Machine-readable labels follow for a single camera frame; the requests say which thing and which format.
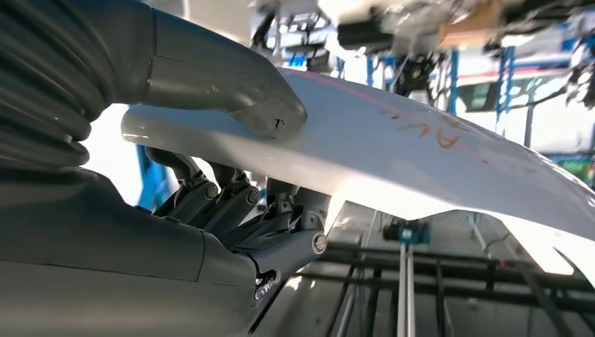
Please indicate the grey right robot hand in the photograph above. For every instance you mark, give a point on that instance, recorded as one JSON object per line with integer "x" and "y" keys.
{"x": 93, "y": 256}

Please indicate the blue metal shelf rack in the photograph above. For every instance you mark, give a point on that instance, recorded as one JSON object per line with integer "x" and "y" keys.
{"x": 453, "y": 79}
{"x": 153, "y": 181}

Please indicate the blue-green ceiling fixture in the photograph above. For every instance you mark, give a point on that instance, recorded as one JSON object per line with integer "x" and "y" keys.
{"x": 409, "y": 234}

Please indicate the black carry case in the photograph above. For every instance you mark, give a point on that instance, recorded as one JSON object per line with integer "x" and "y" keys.
{"x": 365, "y": 35}

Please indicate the cardboard box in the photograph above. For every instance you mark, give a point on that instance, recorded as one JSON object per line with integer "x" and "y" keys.
{"x": 474, "y": 23}

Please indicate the white car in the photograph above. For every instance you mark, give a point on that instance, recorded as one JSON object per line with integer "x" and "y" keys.
{"x": 548, "y": 125}

